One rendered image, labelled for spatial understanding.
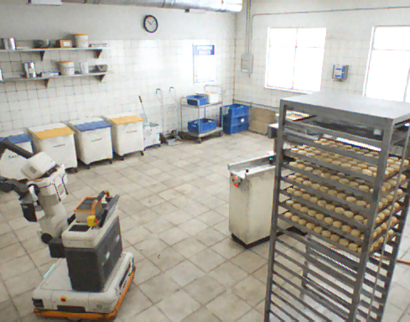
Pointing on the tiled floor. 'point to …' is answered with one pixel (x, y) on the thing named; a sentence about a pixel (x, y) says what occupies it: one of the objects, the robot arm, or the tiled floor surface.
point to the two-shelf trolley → (199, 117)
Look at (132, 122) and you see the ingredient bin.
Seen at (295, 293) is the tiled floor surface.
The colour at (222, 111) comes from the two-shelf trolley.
